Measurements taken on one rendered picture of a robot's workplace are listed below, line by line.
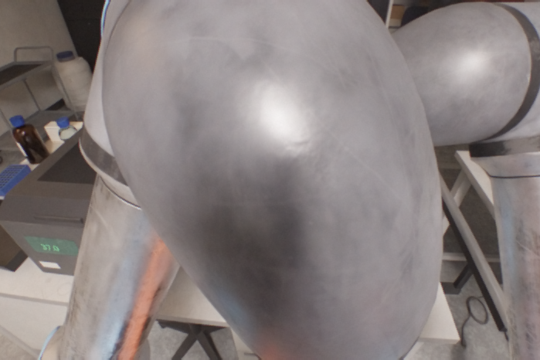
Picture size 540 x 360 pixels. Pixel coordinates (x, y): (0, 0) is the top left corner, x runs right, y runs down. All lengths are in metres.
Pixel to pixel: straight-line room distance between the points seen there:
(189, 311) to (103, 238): 0.68
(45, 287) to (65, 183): 0.36
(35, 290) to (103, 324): 0.86
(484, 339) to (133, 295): 2.01
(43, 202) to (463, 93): 0.90
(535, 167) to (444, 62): 0.13
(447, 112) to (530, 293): 0.19
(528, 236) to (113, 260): 0.35
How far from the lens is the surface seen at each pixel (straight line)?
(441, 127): 0.26
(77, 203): 0.86
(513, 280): 0.37
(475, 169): 1.56
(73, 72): 4.53
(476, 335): 2.12
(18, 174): 1.67
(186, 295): 0.93
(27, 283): 1.19
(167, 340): 1.90
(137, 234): 0.22
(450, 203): 1.14
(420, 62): 0.25
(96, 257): 0.25
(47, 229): 0.93
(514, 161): 0.32
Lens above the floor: 1.68
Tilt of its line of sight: 40 degrees down
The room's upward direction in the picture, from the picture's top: 1 degrees counter-clockwise
